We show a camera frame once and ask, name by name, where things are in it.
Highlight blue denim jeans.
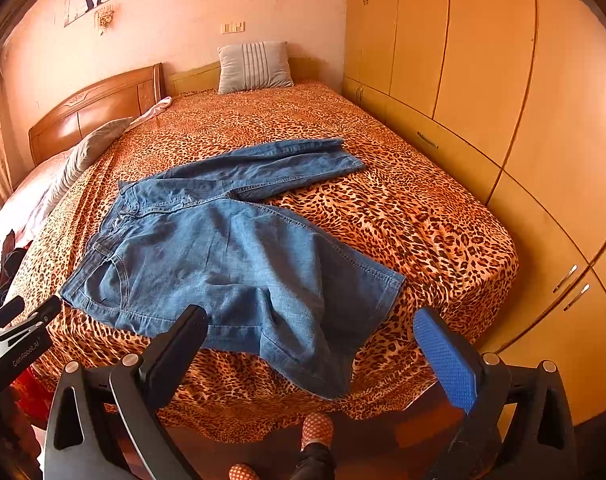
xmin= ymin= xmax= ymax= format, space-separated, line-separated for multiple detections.
xmin=60 ymin=139 xmax=404 ymax=400

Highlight floral duvet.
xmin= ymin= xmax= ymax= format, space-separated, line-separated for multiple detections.
xmin=0 ymin=150 xmax=72 ymax=282

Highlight red dotted slipper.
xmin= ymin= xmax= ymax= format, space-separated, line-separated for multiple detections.
xmin=228 ymin=464 xmax=260 ymax=480
xmin=301 ymin=413 xmax=335 ymax=451

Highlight grey pillow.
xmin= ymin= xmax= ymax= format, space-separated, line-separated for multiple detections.
xmin=42 ymin=117 xmax=132 ymax=216

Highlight leopard print bedspread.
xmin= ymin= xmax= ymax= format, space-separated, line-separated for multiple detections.
xmin=12 ymin=84 xmax=519 ymax=443

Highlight wooden headboard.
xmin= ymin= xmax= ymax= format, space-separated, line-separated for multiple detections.
xmin=28 ymin=63 xmax=166 ymax=166

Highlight wooden wardrobe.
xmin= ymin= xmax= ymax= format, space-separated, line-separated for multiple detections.
xmin=343 ymin=0 xmax=606 ymax=424

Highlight grey striped cushion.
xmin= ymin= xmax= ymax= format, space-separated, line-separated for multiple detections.
xmin=217 ymin=41 xmax=293 ymax=94

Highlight wall lamp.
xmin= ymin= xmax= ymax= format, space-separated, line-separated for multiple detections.
xmin=94 ymin=6 xmax=115 ymax=36

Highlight wall switch plate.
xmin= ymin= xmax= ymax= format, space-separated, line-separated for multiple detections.
xmin=221 ymin=22 xmax=245 ymax=35

